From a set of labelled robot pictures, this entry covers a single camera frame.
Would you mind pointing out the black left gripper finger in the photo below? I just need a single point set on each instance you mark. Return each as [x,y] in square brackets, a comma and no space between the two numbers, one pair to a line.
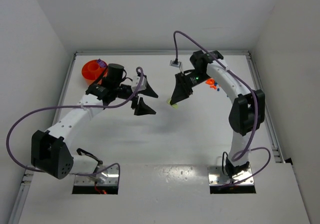
[141,108]
[148,91]

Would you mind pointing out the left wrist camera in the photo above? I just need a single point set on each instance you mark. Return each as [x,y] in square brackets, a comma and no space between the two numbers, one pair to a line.
[139,83]

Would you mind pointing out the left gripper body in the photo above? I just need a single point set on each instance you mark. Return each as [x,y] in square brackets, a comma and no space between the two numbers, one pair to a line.
[135,98]

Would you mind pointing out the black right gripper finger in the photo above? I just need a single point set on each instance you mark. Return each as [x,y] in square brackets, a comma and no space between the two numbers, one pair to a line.
[180,82]
[177,97]

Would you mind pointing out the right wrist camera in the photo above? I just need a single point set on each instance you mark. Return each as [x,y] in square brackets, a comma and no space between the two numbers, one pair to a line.
[175,63]

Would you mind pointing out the yellow-green lego brick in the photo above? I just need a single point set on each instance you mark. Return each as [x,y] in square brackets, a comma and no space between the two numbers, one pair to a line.
[172,105]

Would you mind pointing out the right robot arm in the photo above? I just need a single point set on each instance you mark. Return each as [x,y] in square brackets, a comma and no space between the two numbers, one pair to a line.
[246,114]

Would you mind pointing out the orange divided bowl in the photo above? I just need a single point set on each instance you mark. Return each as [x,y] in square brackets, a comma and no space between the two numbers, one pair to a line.
[91,71]

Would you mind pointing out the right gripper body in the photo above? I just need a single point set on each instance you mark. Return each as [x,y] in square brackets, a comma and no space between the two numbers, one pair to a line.
[183,82]

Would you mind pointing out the purple lego brick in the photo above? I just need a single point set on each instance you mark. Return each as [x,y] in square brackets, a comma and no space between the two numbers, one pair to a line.
[101,63]

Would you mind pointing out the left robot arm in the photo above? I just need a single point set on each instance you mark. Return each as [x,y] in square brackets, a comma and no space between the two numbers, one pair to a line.
[50,151]

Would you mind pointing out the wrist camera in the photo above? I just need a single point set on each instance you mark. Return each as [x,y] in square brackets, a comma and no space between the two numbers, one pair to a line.
[175,63]
[139,83]

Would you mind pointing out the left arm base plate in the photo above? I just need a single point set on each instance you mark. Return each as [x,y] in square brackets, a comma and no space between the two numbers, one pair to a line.
[106,176]

